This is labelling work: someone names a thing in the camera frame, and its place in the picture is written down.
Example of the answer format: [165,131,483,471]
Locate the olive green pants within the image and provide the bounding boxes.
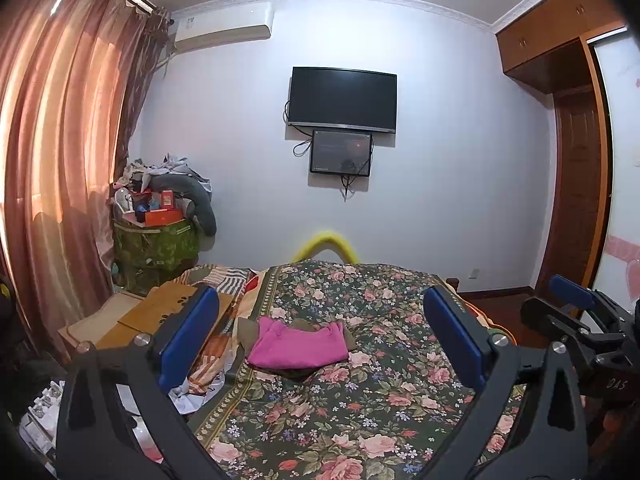
[236,316,358,378]

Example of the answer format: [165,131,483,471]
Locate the striped cloth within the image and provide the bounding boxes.
[179,264,267,313]

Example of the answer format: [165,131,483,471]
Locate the white clutter pile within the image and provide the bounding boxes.
[19,379,67,463]

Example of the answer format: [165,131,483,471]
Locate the wooden upper cabinet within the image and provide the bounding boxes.
[495,0,629,95]

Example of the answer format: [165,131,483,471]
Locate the brown cardboard sheet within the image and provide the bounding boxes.
[57,281,236,352]

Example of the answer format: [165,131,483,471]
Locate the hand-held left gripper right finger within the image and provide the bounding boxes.
[422,285,589,480]

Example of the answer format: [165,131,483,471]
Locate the yellow curved tube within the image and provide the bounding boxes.
[291,230,357,264]

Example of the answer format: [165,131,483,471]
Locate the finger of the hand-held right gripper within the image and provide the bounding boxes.
[547,274,627,322]
[520,297,601,357]

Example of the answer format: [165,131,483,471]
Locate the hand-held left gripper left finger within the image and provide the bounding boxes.
[55,284,236,480]

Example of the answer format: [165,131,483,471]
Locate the white air conditioner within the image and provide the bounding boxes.
[167,2,275,54]

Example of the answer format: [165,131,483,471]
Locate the green patterned box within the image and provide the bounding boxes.
[112,217,201,295]

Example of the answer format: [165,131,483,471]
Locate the pink pants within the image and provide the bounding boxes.
[246,316,350,370]

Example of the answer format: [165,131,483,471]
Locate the pink curtain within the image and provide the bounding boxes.
[0,0,172,361]

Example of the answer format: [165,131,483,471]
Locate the floral blanket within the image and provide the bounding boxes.
[190,259,531,480]

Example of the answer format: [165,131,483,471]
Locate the wooden door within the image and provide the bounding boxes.
[534,91,614,307]

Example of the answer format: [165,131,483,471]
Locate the white wardrobe sliding door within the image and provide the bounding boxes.
[585,29,640,311]

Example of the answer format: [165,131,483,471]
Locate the black wall television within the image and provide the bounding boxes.
[287,66,398,135]

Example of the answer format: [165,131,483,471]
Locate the grey plush pillow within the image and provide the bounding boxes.
[149,169,219,237]

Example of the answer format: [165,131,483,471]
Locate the small wall monitor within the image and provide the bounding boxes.
[309,128,375,178]

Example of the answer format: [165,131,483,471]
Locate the orange box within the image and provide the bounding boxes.
[141,209,186,227]

